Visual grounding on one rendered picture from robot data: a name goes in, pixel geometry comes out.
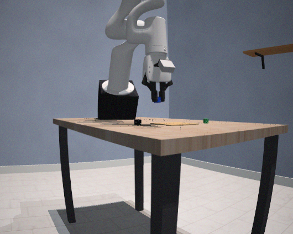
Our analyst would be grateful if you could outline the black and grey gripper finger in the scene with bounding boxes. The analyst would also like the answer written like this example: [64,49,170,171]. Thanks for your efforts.
[159,80,173,102]
[142,74,158,102]

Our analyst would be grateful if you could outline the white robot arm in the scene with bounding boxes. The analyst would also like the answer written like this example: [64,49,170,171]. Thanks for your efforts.
[102,0,175,95]

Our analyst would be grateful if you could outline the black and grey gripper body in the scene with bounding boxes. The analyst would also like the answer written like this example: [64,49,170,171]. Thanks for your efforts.
[143,54,171,83]

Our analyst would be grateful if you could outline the black die with white pips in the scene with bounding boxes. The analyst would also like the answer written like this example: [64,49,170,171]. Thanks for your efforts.
[134,119,142,125]

